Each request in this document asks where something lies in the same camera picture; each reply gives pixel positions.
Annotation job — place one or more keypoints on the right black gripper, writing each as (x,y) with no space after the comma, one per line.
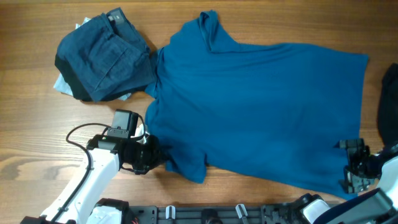
(355,148)

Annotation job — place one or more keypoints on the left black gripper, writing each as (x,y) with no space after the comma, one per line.
(157,155)

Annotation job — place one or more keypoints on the blue polo shirt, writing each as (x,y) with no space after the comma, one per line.
(274,112)

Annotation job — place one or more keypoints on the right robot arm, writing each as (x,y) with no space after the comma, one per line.
(376,206)

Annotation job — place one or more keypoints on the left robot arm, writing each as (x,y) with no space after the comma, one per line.
(124,145)

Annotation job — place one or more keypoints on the black garment at right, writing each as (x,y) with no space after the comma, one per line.
(387,111)

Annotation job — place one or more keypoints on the folded black garment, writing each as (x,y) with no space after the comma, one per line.
(135,81)

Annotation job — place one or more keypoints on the folded dark denim jeans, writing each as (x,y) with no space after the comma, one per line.
(105,46)

